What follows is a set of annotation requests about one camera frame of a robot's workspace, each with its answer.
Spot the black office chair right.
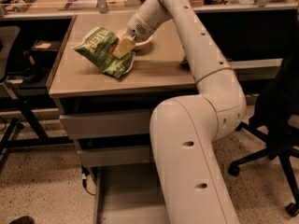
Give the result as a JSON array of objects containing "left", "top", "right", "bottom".
[{"left": 227, "top": 3, "right": 299, "bottom": 217}]

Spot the black cable with plug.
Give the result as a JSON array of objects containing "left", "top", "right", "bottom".
[{"left": 80, "top": 165, "right": 96, "bottom": 197}]

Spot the grey top drawer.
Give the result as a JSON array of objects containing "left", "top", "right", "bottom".
[{"left": 60, "top": 109, "right": 150, "bottom": 139}]

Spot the grey middle drawer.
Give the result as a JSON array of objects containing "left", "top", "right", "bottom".
[{"left": 78, "top": 145, "right": 153, "bottom": 167}]

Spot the grey drawer cabinet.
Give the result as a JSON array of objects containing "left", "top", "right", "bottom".
[{"left": 45, "top": 9, "right": 237, "bottom": 224}]

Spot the white ceramic bowl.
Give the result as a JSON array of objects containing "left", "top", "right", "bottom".
[{"left": 117, "top": 29, "right": 152, "bottom": 51}]

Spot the green jalapeno chip bag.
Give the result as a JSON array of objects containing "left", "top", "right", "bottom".
[{"left": 73, "top": 27, "right": 135, "bottom": 78}]

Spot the black coiled tool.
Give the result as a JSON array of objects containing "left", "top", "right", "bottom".
[{"left": 12, "top": 0, "right": 36, "bottom": 12}]

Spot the grey open bottom drawer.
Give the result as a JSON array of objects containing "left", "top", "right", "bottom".
[{"left": 93, "top": 163, "right": 170, "bottom": 224}]

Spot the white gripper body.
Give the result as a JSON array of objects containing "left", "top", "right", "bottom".
[{"left": 126, "top": 7, "right": 156, "bottom": 43}]

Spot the black box with label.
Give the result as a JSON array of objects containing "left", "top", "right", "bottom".
[{"left": 31, "top": 40, "right": 62, "bottom": 68}]

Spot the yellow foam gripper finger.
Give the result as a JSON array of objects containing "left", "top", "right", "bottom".
[{"left": 113, "top": 35, "right": 136, "bottom": 59}]

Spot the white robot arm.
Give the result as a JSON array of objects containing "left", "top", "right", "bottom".
[{"left": 127, "top": 0, "right": 247, "bottom": 224}]

